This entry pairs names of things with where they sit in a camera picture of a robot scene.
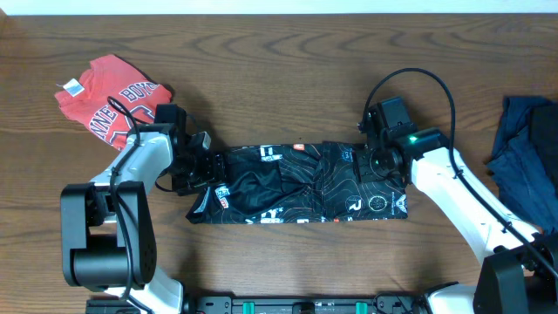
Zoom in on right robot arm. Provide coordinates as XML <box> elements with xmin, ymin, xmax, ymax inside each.
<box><xmin>353</xmin><ymin>98</ymin><xmax>557</xmax><ymax>313</ymax></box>

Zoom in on red folded t-shirt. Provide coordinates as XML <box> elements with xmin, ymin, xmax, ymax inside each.
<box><xmin>54</xmin><ymin>54</ymin><xmax>172</xmax><ymax>150</ymax></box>

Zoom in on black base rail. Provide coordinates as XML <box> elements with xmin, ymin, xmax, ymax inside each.
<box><xmin>85</xmin><ymin>294</ymin><xmax>431</xmax><ymax>314</ymax></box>

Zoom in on navy blue t-shirt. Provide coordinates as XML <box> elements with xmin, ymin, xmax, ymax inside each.
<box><xmin>487</xmin><ymin>96</ymin><xmax>557</xmax><ymax>233</ymax></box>

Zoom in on black orange patterned jersey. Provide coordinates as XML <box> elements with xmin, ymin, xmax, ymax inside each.
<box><xmin>186</xmin><ymin>141</ymin><xmax>408</xmax><ymax>224</ymax></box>

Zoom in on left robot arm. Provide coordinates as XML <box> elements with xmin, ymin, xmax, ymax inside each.
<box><xmin>60</xmin><ymin>104</ymin><xmax>226</xmax><ymax>313</ymax></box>

